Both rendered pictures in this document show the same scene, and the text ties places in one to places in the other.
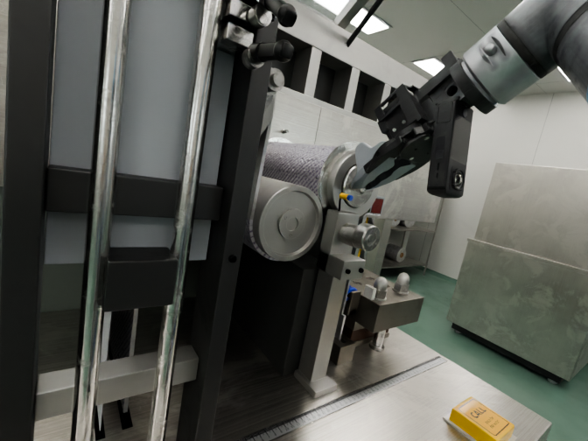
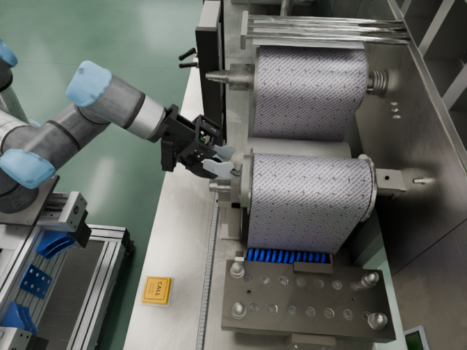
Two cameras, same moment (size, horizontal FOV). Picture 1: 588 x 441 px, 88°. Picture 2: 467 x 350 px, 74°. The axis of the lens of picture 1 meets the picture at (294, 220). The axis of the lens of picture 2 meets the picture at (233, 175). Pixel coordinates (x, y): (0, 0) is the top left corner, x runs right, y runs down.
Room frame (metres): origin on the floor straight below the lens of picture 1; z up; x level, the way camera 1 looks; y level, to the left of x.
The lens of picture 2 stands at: (0.78, -0.40, 1.82)
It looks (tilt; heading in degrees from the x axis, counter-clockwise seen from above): 55 degrees down; 132
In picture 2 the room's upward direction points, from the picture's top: straight up
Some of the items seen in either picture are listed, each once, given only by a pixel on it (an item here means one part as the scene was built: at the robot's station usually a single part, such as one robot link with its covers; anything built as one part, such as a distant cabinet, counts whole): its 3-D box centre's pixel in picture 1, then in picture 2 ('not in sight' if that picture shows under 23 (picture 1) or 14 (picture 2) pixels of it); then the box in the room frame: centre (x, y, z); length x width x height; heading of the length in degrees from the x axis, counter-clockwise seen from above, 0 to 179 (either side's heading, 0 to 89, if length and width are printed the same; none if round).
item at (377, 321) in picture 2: not in sight; (379, 319); (0.93, -0.08, 1.05); 0.04 x 0.04 x 0.04
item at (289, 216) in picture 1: (254, 207); (294, 162); (0.57, 0.08, 1.17); 0.26 x 0.12 x 0.12; 37
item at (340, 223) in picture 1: (332, 303); (229, 209); (0.49, -0.09, 1.05); 0.06 x 0.05 x 0.31; 37
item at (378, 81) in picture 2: not in sight; (372, 82); (0.62, 0.28, 1.33); 0.07 x 0.07 x 0.07; 37
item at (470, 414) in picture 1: (481, 422); (156, 289); (0.45, -0.36, 0.91); 0.07 x 0.07 x 0.02; 37
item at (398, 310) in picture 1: (336, 277); (303, 299); (0.78, -0.14, 1.00); 0.40 x 0.16 x 0.06; 37
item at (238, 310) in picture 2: (402, 282); (238, 309); (0.68, -0.27, 1.05); 0.04 x 0.04 x 0.04
